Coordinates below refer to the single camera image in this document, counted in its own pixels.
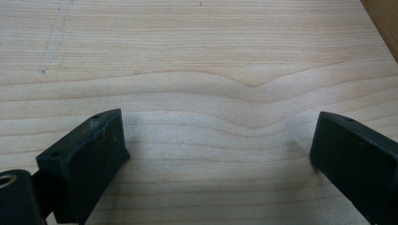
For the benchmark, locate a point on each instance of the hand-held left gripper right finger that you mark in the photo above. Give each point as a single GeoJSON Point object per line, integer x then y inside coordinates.
{"type": "Point", "coordinates": [353, 162]}

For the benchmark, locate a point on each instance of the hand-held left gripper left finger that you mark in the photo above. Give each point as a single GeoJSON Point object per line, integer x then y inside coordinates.
{"type": "Point", "coordinates": [84, 162]}

